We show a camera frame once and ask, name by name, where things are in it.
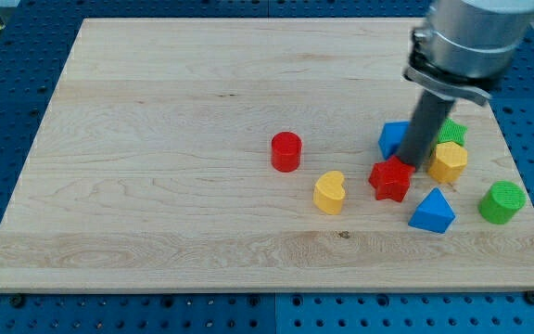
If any red cylinder block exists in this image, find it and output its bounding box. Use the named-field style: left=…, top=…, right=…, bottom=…
left=271, top=132, right=302, bottom=173

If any blue cube block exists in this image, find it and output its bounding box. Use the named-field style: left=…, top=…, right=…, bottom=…
left=378, top=121, right=409, bottom=160

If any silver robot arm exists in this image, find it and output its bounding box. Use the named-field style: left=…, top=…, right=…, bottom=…
left=404, top=0, right=534, bottom=106

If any green star block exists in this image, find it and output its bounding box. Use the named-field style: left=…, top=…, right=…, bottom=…
left=437, top=118, right=468, bottom=147

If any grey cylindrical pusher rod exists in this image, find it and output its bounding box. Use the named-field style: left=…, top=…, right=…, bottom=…
left=396, top=90, right=455, bottom=170

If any yellow hexagon block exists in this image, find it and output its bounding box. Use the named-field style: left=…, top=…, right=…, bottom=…
left=427, top=141, right=468, bottom=183

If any yellow heart block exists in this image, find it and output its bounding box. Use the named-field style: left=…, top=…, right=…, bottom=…
left=312, top=171, right=346, bottom=215

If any blue triangle block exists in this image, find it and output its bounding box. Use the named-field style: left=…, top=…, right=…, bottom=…
left=408, top=187, right=456, bottom=234

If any red star block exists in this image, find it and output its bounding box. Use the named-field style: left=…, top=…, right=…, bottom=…
left=368, top=155, right=415, bottom=202

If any black bolt left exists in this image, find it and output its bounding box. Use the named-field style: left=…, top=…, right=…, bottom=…
left=8, top=294, right=26, bottom=309

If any black bolt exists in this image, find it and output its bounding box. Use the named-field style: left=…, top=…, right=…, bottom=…
left=523, top=290, right=534, bottom=305
left=8, top=294, right=26, bottom=309

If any green cylinder block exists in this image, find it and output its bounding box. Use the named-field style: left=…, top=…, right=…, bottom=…
left=477, top=180, right=527, bottom=225

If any black bolt right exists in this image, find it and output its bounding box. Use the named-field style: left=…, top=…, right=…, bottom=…
left=523, top=290, right=534, bottom=305

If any light wooden board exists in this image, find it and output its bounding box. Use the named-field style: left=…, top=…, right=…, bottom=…
left=0, top=19, right=534, bottom=294

